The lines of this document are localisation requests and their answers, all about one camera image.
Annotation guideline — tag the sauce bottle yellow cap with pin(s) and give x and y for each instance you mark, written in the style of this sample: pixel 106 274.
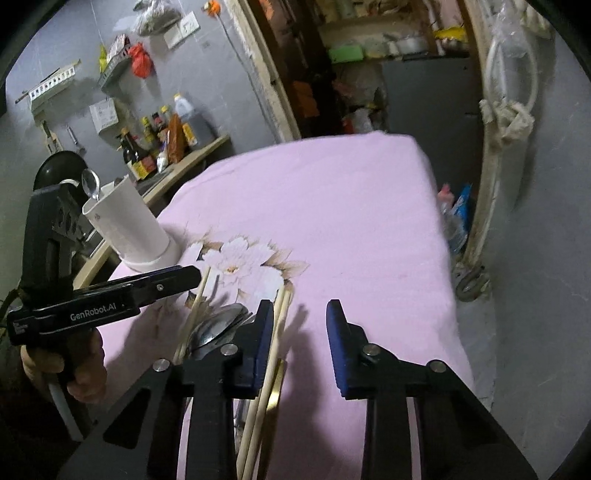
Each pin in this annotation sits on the sauce bottle yellow cap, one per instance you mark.
pixel 148 131

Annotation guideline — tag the white utensil holder cup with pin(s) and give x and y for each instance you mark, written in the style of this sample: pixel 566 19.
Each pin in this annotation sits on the white utensil holder cup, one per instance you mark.
pixel 134 221

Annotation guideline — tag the white wall box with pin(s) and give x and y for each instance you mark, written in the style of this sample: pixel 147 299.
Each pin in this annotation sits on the white wall box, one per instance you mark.
pixel 104 116

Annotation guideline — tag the grey wall basket shelf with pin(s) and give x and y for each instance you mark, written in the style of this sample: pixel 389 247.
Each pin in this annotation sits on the grey wall basket shelf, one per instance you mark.
pixel 113 73

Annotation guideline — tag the white wall socket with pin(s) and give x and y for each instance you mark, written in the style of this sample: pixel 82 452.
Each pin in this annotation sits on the white wall socket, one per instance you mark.
pixel 182 28

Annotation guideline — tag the green box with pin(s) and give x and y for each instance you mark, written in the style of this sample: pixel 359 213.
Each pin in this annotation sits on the green box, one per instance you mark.
pixel 346 54

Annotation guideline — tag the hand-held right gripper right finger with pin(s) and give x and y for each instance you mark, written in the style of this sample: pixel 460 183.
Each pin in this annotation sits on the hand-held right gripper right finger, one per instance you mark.
pixel 336 350

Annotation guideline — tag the blue packet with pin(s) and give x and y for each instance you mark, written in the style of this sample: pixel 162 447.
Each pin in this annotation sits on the blue packet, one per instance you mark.
pixel 461 203

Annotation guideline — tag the white seasoning packet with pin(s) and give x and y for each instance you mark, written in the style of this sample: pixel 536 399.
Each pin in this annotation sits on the white seasoning packet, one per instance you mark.
pixel 162 160

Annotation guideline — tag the person's left hand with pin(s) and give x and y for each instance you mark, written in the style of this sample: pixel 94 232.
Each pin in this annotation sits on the person's left hand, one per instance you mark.
pixel 90 369

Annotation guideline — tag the bag of dried goods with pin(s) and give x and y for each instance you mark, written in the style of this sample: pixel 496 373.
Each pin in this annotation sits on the bag of dried goods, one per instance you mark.
pixel 157 19

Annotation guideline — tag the red white snack packet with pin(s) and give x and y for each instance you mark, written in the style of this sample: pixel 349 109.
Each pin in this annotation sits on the red white snack packet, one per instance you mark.
pixel 118 46

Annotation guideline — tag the beige rubber gloves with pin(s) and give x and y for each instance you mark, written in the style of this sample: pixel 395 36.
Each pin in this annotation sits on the beige rubber gloves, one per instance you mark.
pixel 535 18

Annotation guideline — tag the red plastic bag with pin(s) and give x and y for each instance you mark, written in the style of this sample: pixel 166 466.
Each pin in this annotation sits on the red plastic bag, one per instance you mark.
pixel 141 62

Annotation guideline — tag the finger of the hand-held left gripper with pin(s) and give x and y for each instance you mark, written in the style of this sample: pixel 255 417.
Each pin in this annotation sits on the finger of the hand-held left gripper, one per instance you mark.
pixel 161 282
pixel 41 240

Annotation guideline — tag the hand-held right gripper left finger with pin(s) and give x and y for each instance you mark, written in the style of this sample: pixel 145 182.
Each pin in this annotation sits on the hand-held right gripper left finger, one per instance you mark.
pixel 264 332

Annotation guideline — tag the dark sauce bottle red label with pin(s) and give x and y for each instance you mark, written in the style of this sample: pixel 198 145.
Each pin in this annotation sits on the dark sauce bottle red label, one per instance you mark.
pixel 136 159

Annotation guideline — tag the white wall rack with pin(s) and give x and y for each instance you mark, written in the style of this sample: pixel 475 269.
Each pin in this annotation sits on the white wall rack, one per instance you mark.
pixel 51 84

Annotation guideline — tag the yellow packet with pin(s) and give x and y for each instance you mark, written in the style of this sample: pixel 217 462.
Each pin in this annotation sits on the yellow packet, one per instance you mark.
pixel 103 59

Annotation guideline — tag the beige kitchen counter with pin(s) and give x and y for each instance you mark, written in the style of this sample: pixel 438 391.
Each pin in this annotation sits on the beige kitchen counter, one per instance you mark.
pixel 203 152

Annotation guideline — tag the beige door frame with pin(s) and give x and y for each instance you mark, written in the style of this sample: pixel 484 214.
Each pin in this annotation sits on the beige door frame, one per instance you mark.
pixel 272 78

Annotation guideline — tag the grey fridge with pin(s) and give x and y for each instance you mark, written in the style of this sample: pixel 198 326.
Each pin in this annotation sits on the grey fridge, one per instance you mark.
pixel 429 101

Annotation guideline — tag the hanging metal peeler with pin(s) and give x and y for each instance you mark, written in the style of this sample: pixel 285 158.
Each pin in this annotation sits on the hanging metal peeler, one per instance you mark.
pixel 75 141

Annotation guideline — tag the black wok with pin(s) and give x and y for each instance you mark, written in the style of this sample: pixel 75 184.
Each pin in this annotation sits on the black wok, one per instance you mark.
pixel 60 166

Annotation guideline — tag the orange snack packet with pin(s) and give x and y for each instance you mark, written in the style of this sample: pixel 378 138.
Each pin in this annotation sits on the orange snack packet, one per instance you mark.
pixel 176 141

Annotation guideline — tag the large oil jug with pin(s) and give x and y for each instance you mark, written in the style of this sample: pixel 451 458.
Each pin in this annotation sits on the large oil jug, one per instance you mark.
pixel 201 131

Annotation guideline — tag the knotted beige rag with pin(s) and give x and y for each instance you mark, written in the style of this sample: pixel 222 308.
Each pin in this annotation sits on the knotted beige rag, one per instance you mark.
pixel 512 124

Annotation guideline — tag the hanging kitchen knife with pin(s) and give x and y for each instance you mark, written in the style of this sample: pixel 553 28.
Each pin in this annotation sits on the hanging kitchen knife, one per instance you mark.
pixel 51 138

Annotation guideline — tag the sauce bottle red cap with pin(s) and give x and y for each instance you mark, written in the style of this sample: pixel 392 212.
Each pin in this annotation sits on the sauce bottle red cap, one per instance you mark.
pixel 159 123

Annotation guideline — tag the pink floral cloth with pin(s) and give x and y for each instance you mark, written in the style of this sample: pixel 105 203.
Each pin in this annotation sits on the pink floral cloth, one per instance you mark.
pixel 346 221

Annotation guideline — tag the metal pot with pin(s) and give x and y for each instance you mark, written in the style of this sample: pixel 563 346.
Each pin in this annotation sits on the metal pot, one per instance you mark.
pixel 408 45

